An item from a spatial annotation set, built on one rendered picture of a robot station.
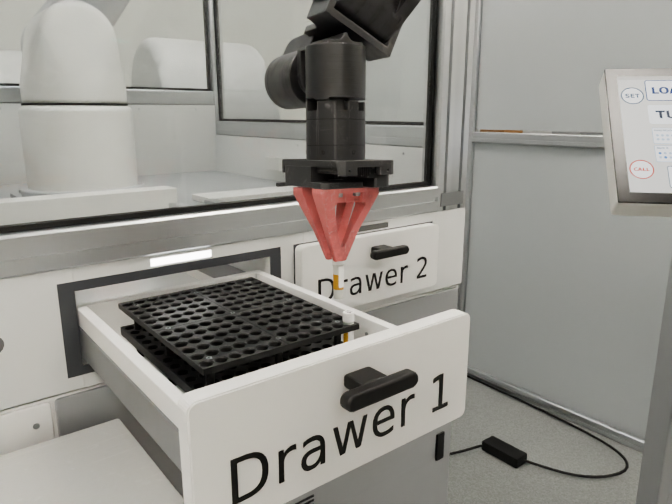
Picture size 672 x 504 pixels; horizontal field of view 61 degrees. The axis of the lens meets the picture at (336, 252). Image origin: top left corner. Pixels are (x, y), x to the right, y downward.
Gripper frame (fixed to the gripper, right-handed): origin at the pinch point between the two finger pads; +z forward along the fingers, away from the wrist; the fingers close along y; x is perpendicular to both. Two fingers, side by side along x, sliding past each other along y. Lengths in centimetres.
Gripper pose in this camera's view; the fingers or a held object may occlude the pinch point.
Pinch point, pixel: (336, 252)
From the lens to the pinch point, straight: 56.8
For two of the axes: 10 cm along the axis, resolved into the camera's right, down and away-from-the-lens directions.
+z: 0.0, 9.8, 1.8
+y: 5.9, 1.5, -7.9
